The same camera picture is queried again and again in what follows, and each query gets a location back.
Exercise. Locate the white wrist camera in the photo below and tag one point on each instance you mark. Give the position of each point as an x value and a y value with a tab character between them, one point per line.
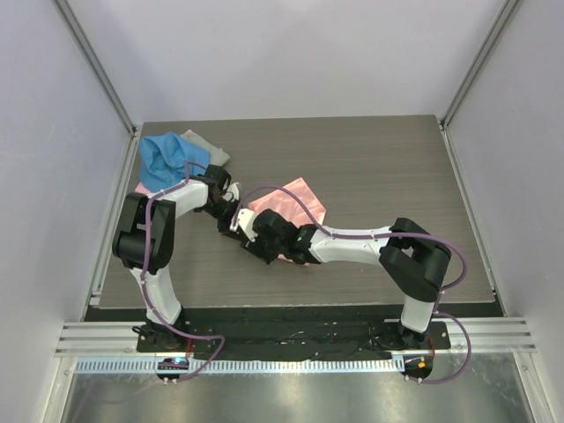
233	192
242	223

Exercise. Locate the pink satin napkin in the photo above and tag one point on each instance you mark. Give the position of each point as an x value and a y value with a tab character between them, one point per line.
292	212

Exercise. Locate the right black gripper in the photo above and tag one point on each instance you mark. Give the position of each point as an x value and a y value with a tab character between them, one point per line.
256	248

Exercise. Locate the right aluminium frame post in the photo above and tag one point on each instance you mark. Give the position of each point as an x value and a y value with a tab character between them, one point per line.
504	17

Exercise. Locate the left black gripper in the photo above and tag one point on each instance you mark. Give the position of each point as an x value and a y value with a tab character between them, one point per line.
224	227

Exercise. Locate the grey cloth napkin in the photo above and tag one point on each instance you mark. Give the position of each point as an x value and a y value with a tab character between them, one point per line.
218	157

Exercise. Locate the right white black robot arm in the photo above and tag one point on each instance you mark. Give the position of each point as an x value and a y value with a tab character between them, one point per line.
412	258

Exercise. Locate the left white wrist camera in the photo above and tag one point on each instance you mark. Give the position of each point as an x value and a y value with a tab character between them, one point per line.
233	192

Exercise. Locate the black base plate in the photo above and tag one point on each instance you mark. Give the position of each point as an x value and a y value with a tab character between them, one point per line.
289	333

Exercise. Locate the blue cloth napkin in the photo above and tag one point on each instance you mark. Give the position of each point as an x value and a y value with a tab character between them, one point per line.
163	160

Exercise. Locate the pink cloth under pile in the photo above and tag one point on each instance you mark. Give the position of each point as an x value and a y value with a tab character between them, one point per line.
140	188

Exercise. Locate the aluminium front rail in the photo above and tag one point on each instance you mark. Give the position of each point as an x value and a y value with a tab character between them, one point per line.
488	335

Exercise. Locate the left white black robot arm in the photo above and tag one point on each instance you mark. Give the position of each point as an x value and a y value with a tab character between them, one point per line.
144	242

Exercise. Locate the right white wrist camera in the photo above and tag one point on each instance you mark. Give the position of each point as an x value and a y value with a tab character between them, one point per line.
242	223

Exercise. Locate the left aluminium frame post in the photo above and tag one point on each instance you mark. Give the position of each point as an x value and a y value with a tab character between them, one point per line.
85	47

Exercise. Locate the aluminium frame post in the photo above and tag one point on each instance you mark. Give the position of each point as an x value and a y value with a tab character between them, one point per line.
85	47
504	17

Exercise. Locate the white slotted cable duct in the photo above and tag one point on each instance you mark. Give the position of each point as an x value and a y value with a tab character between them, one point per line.
178	366

